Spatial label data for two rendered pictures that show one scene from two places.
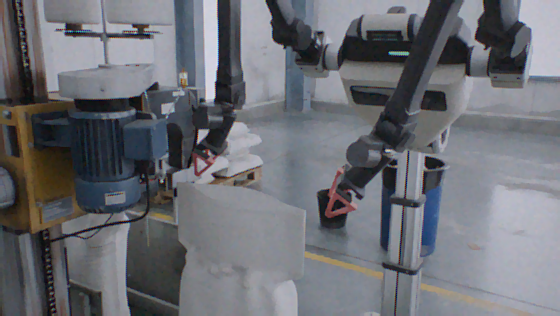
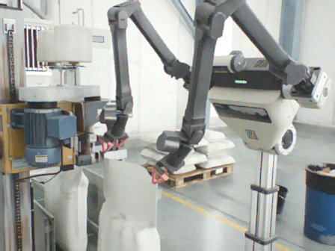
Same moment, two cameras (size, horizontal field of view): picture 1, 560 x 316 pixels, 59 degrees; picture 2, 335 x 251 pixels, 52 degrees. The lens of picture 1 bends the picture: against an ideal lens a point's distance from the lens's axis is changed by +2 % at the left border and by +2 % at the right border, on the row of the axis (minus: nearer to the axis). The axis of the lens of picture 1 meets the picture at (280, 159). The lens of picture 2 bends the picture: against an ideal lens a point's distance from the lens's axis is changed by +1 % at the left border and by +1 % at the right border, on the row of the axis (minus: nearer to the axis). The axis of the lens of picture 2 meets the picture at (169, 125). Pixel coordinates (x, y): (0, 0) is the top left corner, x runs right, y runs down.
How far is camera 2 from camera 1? 0.57 m
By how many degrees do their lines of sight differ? 20
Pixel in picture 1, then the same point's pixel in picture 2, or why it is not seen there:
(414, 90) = (194, 102)
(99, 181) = (34, 148)
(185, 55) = not seen: hidden behind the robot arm
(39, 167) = (13, 138)
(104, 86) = (36, 94)
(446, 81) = (265, 101)
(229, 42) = (119, 72)
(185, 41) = not seen: hidden behind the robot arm
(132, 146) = (50, 129)
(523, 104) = not seen: outside the picture
